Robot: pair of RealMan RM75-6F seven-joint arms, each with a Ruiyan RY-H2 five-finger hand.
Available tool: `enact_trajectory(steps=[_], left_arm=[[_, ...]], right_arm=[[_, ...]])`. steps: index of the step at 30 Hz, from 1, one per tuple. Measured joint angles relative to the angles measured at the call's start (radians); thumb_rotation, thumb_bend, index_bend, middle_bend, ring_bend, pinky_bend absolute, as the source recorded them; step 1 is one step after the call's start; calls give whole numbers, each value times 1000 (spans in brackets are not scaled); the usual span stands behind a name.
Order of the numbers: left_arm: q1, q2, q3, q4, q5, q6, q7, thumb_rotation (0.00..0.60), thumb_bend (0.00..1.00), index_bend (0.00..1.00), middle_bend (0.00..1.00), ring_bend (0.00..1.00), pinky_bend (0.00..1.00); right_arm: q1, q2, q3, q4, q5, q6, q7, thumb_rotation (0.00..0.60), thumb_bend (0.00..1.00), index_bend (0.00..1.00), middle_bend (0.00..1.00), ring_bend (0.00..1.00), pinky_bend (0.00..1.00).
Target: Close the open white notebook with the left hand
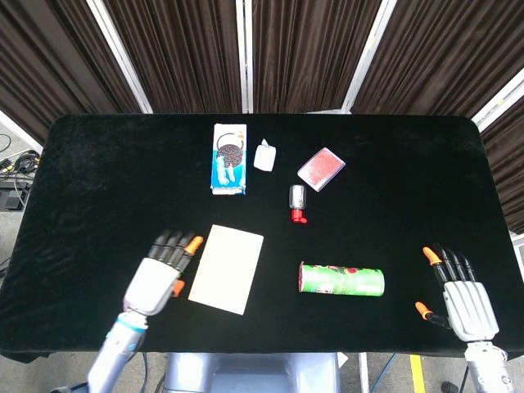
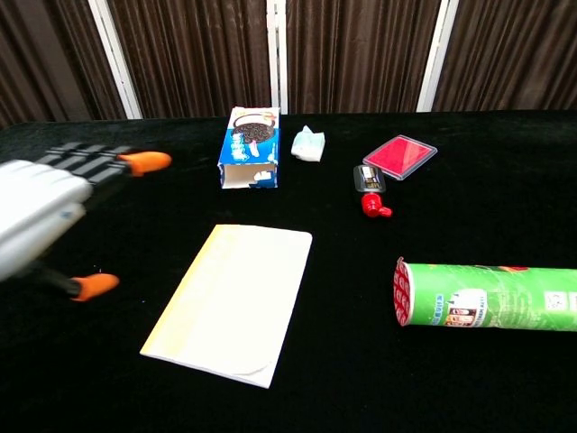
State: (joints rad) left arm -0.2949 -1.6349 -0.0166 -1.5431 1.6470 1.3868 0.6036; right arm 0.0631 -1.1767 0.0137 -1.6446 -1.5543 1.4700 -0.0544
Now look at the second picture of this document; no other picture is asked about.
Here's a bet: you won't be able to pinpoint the black velvet tablecloth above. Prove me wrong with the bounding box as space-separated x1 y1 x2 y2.
0 110 577 433

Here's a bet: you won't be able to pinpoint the black bottle with red cap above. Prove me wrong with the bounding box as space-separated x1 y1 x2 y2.
353 164 394 219

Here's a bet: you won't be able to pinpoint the blue Oreo cookie box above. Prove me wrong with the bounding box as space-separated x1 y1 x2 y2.
216 106 281 190

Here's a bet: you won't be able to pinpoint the small white tissue packet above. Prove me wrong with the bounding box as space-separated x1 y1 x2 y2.
290 124 326 162

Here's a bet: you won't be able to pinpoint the white screen frame post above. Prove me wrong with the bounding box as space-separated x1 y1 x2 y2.
266 0 289 115
416 0 461 113
87 0 144 120

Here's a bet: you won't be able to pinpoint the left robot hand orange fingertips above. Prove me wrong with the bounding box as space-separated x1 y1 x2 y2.
0 142 173 303

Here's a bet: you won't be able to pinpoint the brown pleated curtain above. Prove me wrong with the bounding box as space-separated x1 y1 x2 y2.
0 0 577 129

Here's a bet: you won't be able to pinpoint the white paper book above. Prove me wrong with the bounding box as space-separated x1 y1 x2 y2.
139 224 314 390

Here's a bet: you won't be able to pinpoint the green chips tube can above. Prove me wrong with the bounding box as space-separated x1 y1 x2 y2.
392 256 577 333

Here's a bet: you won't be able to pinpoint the red ink pad case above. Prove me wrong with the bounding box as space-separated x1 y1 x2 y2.
362 134 439 182

